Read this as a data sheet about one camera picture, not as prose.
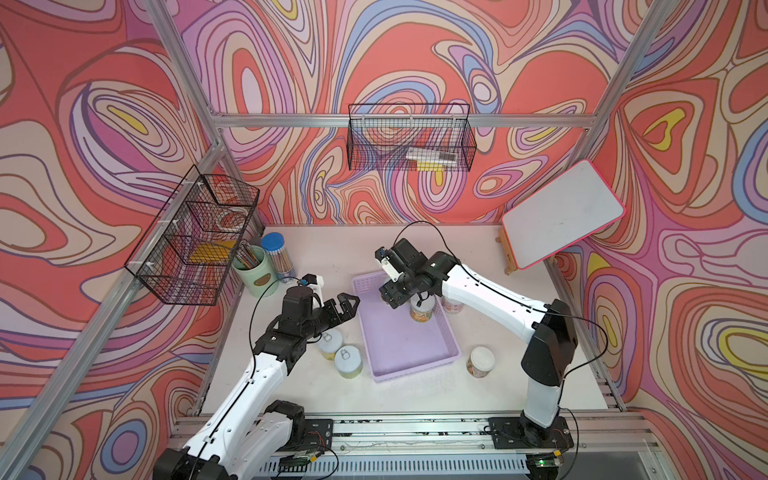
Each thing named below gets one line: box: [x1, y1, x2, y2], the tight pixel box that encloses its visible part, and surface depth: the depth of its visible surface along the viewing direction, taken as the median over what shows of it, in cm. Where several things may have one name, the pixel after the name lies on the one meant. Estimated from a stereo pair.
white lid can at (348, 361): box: [334, 345, 363, 379], surface depth 82 cm
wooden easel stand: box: [495, 227, 519, 275], surface depth 106 cm
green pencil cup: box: [232, 244, 280, 298], surface depth 95 cm
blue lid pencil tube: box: [261, 232, 293, 283], surface depth 95 cm
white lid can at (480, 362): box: [467, 346, 495, 378], surface depth 82 cm
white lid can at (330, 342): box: [318, 329, 343, 361], surface depth 86 cm
